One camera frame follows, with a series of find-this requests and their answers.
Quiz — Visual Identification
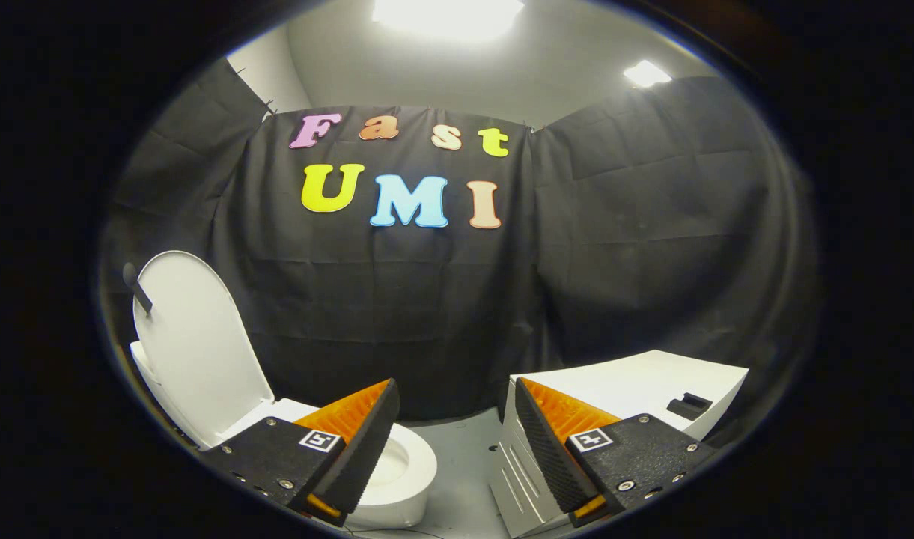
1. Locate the white toilet lid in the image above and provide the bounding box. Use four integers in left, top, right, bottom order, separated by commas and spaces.
124, 251, 275, 450

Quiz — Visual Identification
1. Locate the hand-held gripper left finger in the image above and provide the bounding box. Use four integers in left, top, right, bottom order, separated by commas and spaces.
202, 378, 401, 527

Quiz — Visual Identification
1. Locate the large ceiling light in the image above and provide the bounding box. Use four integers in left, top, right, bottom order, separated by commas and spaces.
372, 0, 526, 42

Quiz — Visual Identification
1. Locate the white toilet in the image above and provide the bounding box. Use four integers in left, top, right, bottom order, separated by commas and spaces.
130, 341, 439, 529

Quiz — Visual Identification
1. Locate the black backdrop cloth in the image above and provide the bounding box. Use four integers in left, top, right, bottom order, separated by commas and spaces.
97, 56, 822, 450

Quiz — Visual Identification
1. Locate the small black block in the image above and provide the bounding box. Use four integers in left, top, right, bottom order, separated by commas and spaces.
666, 392, 713, 421

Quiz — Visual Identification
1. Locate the grey drawer cabinet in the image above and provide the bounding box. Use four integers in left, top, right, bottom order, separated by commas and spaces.
489, 350, 749, 538

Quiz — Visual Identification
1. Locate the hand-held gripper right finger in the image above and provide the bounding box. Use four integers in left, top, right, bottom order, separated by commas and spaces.
513, 377, 718, 529

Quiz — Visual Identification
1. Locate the small ceiling light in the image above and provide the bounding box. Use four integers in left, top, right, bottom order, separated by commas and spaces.
624, 60, 673, 88

